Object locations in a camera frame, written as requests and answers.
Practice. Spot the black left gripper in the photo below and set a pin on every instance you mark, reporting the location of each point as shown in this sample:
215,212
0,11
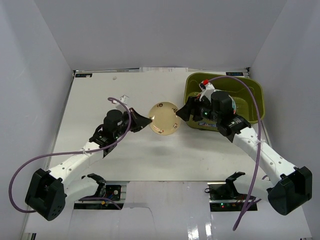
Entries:
131,120

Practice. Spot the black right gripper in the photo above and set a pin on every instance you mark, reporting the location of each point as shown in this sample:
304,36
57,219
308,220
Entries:
191,107

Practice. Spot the red teal floral plate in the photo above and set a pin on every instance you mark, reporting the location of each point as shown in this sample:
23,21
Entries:
233,105

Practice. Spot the cream floral small plate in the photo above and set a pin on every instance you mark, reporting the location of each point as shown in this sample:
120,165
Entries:
164,120

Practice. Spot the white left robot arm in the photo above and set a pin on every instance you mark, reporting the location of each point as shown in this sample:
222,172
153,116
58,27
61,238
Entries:
50,190

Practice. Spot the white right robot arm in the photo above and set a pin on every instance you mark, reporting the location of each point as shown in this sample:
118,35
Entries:
288,186

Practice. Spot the olive green plastic bin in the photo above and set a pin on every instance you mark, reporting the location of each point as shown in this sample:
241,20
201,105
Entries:
247,93

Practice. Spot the white paper sheets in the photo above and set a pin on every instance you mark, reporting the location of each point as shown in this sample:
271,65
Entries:
164,69

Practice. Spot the black label sticker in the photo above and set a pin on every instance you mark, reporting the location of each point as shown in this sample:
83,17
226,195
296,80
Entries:
235,74
83,75

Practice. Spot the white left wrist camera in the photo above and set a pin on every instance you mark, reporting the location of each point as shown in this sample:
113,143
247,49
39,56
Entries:
124,99

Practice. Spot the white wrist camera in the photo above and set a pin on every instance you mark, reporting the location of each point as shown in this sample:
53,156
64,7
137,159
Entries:
207,88
124,99

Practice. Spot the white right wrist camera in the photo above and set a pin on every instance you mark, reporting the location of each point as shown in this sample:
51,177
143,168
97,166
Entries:
207,88

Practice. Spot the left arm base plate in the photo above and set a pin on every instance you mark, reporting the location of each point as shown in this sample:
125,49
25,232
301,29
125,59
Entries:
112,192

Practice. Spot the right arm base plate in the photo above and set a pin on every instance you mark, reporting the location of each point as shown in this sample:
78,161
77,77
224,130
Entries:
221,199

